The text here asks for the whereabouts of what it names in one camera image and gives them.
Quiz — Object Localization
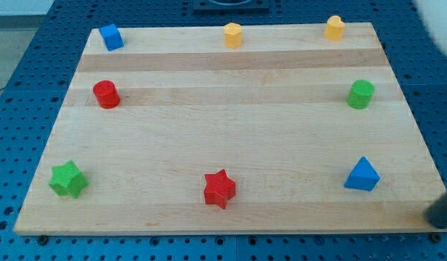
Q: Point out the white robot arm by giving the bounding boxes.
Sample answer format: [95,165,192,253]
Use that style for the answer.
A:
[414,0,447,57]

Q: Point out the red star block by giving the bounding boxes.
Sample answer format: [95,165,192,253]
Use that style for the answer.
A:
[204,169,236,209]

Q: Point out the green star block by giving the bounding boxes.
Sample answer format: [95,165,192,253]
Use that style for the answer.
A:
[49,160,89,198]

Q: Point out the wooden board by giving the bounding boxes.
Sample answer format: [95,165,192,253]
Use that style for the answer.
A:
[14,22,446,236]

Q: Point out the yellow hexagon block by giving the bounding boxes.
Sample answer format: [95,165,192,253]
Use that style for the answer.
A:
[223,22,243,49]

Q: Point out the red cylinder block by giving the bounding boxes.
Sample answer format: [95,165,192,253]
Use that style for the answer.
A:
[93,80,120,109]

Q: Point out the green cylinder block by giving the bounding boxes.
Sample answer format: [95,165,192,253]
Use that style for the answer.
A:
[346,80,375,109]

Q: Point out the blue cube block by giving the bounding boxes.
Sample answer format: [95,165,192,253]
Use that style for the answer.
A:
[99,24,124,51]

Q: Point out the blue triangle block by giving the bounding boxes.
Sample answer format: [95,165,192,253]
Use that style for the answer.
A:
[344,157,380,191]

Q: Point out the yellow heart block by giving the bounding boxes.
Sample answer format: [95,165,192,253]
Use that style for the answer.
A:
[324,15,346,41]

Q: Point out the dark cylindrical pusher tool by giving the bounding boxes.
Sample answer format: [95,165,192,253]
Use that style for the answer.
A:
[425,192,447,229]

